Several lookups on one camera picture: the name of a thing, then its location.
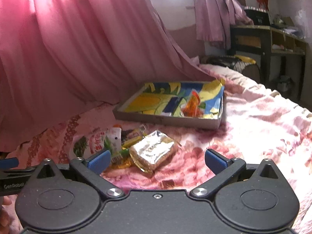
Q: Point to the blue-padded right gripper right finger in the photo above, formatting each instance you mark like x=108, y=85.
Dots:
x=215, y=161

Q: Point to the grey box with colourful lining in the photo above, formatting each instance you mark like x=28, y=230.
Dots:
x=181, y=103

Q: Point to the dark bag with yellow item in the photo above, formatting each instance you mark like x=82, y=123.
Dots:
x=244, y=65

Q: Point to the yellow snack bar packet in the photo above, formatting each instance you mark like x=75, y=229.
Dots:
x=131, y=137

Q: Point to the black device on desk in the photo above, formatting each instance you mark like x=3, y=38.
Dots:
x=257, y=15

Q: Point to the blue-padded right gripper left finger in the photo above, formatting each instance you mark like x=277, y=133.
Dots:
x=99, y=162

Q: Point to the orange red-striped snack bag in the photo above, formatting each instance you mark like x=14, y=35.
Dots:
x=194, y=107

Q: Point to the white green red snack bag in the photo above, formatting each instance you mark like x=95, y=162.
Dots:
x=101, y=139

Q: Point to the pink floral bedspread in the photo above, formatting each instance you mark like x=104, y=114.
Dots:
x=258, y=123

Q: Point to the pink curtain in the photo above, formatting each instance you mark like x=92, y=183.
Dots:
x=60, y=58

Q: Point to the gold foil snack packets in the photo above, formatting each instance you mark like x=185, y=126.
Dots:
x=123, y=163

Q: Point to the mauve hanging cloth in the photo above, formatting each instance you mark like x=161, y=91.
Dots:
x=214, y=19

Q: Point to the person's left hand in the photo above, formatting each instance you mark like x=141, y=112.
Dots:
x=10, y=223

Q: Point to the clear-wrapped cracker pack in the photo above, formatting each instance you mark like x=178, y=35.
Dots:
x=155, y=148

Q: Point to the dark wooden desk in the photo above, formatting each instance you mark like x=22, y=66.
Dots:
x=266, y=41

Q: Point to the green snack stick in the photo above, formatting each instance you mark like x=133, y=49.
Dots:
x=117, y=157

